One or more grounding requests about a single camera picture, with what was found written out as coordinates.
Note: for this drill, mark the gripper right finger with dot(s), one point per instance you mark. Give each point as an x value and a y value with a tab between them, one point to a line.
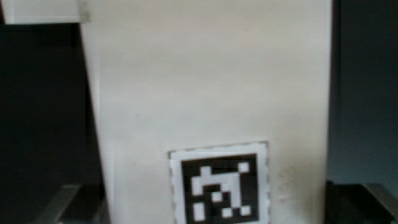
360	204

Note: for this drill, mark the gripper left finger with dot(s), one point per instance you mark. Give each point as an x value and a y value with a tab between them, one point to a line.
77	206

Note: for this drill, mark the white cabinet top block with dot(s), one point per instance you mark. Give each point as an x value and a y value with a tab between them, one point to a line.
209	75

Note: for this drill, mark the white front fence rail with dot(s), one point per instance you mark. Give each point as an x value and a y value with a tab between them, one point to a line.
44	11

